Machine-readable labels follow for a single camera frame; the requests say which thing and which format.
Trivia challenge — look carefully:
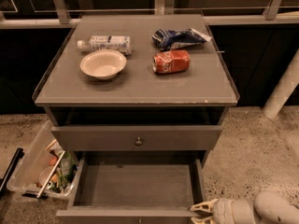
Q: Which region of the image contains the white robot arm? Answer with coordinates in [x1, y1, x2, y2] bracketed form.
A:
[190, 191, 299, 224]

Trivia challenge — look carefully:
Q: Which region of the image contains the white plastic water bottle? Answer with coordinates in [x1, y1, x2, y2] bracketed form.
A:
[77, 35, 132, 55]

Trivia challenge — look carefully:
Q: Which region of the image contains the white bowl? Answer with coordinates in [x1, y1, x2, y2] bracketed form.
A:
[80, 49, 127, 80]

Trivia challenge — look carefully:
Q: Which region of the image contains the grey drawer cabinet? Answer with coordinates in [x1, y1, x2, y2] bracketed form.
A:
[32, 13, 240, 170]

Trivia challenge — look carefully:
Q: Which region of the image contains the metal window railing frame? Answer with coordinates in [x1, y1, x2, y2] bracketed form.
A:
[0, 0, 299, 29]

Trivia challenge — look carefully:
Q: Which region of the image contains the black flat bar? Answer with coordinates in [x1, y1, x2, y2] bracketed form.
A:
[0, 147, 24, 198]

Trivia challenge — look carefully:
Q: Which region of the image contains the white diagonal pipe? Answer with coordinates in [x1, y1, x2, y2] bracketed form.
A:
[262, 50, 299, 119]

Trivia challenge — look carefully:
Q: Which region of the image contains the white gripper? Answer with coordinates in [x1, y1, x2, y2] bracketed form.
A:
[189, 199, 259, 224]

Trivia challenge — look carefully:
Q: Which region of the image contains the green bottle in bin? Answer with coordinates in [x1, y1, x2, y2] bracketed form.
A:
[60, 152, 77, 180]

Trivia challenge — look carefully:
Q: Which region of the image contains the clear plastic storage bin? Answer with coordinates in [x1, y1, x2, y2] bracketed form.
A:
[7, 121, 77, 199]

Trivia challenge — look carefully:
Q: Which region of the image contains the grey drawer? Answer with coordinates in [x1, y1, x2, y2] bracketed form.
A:
[56, 151, 206, 224]
[51, 125, 222, 151]

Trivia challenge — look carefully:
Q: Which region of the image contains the red crushed soda can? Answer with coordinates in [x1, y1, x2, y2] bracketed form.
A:
[152, 50, 190, 74]

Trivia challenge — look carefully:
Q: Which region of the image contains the grey top drawer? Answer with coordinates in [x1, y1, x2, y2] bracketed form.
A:
[51, 125, 222, 151]

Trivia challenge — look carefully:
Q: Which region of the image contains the blue crumpled chip bag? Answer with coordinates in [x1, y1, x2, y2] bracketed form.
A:
[152, 28, 212, 51]

